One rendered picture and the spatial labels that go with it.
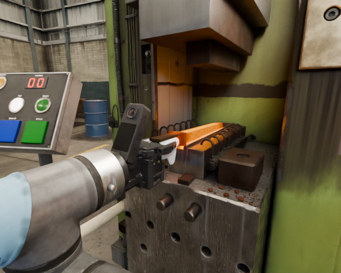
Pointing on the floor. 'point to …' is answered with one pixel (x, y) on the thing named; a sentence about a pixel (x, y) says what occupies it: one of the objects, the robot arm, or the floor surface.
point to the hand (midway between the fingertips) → (172, 137)
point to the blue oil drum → (96, 118)
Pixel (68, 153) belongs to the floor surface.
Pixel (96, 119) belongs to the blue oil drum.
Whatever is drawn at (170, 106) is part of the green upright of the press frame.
